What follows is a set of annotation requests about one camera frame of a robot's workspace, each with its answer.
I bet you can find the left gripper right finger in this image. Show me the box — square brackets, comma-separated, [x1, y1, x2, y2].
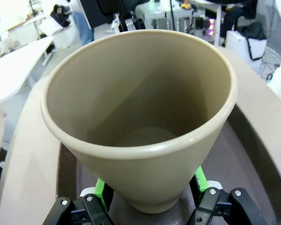
[189, 165, 269, 225]

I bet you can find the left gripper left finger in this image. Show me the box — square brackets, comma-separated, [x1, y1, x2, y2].
[46, 178, 116, 225]

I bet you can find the tall brown cup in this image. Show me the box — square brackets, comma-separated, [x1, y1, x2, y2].
[40, 28, 238, 215]

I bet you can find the dark brown plastic tray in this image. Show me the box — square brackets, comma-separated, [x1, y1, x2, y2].
[57, 103, 279, 225]

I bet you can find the white side table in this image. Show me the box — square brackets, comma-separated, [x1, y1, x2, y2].
[0, 36, 55, 103]

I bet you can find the white storage box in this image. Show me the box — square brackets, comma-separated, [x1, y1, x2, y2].
[225, 30, 268, 62]

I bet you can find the person in blue jeans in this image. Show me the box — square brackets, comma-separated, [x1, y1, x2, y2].
[73, 11, 95, 46]

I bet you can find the seated person in black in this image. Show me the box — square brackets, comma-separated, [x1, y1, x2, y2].
[221, 0, 259, 46]

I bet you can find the white metal rack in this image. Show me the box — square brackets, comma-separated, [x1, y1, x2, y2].
[135, 3, 203, 36]

